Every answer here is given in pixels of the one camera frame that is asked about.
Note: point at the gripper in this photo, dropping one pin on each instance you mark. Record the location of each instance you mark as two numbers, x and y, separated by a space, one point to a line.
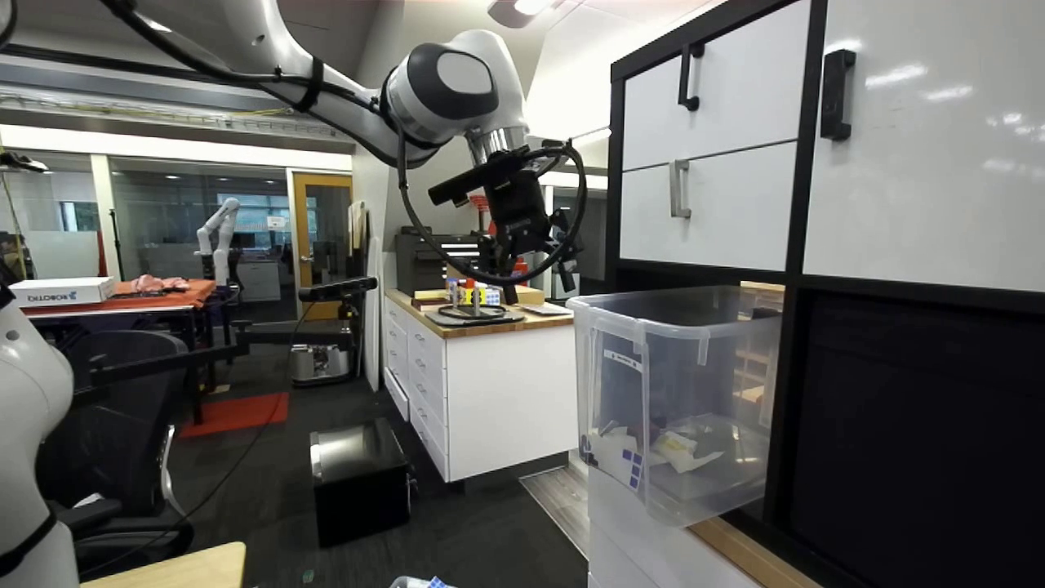
521 208

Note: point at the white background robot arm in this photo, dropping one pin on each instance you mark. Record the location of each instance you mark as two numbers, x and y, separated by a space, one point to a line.
219 237

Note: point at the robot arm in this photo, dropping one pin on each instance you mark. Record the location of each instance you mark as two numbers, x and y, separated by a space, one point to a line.
457 82

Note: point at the white cabinet with wooden top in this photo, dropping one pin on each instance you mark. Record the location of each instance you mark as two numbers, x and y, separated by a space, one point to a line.
506 400

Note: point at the transparent plastic box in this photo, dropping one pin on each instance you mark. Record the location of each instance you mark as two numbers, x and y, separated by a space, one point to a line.
678 384

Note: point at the black box with silver top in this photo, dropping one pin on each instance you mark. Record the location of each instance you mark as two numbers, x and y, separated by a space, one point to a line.
363 490

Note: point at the black and white cabinet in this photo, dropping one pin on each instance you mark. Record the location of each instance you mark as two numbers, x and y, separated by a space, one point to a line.
914 343

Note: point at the white cabinet door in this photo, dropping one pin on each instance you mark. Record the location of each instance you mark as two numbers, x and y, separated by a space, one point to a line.
939 180

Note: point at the white cardboard box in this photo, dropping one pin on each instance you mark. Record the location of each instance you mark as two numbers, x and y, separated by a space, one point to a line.
61 291

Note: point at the black round tray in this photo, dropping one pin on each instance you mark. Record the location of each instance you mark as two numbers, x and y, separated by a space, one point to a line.
473 314

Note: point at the black tool chest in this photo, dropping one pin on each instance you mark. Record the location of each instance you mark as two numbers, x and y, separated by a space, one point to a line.
424 261

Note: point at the stack of books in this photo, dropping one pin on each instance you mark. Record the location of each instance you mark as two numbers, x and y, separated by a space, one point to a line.
429 299

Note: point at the white carton with blue squares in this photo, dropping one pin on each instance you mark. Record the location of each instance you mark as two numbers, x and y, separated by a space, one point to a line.
614 461

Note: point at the yellow door with window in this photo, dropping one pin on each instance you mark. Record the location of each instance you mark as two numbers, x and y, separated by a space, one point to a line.
300 245

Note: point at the silver toaster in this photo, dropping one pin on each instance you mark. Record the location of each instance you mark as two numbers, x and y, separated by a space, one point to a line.
318 363

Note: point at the white and yellow packet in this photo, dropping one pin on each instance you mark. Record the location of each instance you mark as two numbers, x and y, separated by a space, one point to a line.
682 451

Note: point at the ceiling lamp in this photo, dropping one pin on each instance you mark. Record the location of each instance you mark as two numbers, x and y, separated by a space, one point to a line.
514 10

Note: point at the red floor mat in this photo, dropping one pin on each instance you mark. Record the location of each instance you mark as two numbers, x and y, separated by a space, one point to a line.
237 413

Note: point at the pink cloth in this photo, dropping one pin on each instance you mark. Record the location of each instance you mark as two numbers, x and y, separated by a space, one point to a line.
159 283

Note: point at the table with orange cloth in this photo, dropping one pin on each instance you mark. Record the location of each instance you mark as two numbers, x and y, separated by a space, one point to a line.
155 300

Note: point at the black office chair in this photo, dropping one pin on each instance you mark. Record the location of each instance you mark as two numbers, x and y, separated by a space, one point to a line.
122 425

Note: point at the light wooden table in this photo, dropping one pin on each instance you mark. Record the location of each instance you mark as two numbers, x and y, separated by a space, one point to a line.
180 572

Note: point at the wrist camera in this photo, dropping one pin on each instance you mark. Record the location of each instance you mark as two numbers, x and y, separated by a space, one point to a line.
482 175

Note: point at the camera on mount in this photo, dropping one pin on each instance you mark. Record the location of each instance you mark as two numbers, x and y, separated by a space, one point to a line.
339 287

